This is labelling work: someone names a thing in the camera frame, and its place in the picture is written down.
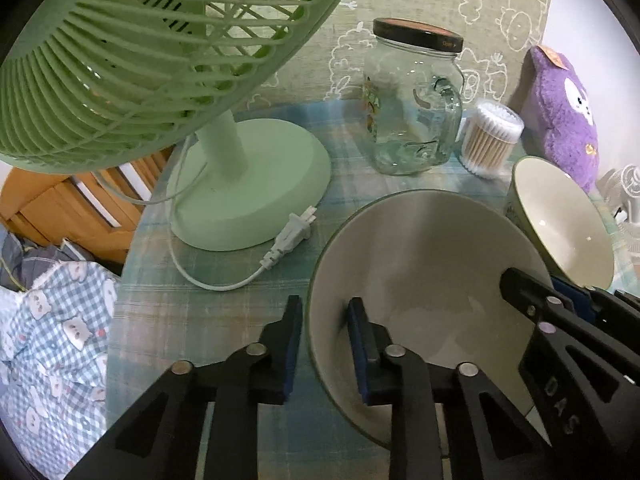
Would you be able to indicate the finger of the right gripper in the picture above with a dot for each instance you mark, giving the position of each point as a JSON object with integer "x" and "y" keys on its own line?
{"x": 584, "y": 383}
{"x": 615, "y": 314}

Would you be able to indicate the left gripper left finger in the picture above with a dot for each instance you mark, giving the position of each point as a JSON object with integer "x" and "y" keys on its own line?
{"x": 202, "y": 419}

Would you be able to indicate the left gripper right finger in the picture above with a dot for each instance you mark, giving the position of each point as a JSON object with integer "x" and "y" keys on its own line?
{"x": 447, "y": 423}

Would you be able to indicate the blue floral bowl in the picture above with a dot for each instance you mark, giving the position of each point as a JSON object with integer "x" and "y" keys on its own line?
{"x": 427, "y": 266}

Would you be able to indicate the white floor fan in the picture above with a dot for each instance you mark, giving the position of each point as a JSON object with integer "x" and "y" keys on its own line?
{"x": 620, "y": 190}

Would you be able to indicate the plaid tablecloth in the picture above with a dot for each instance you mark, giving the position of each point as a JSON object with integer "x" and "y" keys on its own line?
{"x": 176, "y": 302}

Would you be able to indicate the blue checkered bedding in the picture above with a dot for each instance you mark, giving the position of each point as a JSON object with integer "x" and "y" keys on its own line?
{"x": 57, "y": 305}

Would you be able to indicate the purple plush bunny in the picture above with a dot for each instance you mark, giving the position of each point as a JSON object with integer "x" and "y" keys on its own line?
{"x": 559, "y": 122}

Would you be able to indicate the cotton swab container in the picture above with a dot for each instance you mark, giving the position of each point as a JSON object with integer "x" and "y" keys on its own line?
{"x": 491, "y": 132}

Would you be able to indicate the wooden bed headboard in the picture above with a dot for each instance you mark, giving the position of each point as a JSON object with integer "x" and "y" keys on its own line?
{"x": 96, "y": 211}

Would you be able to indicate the glass mason jar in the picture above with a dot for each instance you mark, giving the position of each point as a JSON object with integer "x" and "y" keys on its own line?
{"x": 412, "y": 93}

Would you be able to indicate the green cartoon mat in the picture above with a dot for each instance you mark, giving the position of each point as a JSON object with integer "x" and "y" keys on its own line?
{"x": 496, "y": 35}

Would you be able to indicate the green desk fan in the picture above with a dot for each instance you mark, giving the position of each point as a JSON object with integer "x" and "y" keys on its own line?
{"x": 91, "y": 84}

